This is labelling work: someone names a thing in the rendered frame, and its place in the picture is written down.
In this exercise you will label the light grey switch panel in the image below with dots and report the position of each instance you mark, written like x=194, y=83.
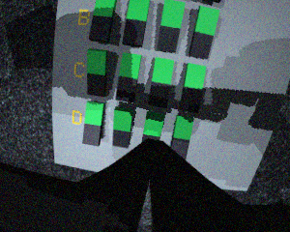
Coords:
x=208, y=77

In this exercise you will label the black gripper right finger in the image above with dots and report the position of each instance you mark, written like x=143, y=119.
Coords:
x=183, y=200

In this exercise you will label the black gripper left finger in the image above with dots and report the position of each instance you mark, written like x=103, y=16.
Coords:
x=109, y=201

